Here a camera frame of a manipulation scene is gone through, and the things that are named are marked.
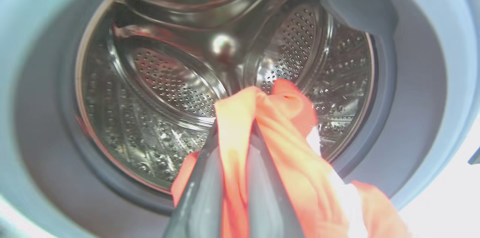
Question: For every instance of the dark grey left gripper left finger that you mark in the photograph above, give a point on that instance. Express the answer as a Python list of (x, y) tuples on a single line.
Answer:
[(202, 200)]

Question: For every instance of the orange and white garment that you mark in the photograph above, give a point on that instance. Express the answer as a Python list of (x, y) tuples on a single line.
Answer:
[(300, 178)]

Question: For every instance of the stainless steel washer drum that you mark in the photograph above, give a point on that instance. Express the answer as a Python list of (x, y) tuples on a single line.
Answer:
[(168, 80)]

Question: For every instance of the white front-loading washing machine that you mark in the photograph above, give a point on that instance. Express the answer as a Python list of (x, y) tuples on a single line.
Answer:
[(431, 80)]

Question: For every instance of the grey rubber door gasket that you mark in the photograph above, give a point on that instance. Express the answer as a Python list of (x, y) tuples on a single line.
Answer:
[(408, 99)]

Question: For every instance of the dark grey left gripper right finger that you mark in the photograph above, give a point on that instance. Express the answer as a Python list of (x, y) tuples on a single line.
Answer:
[(268, 196)]

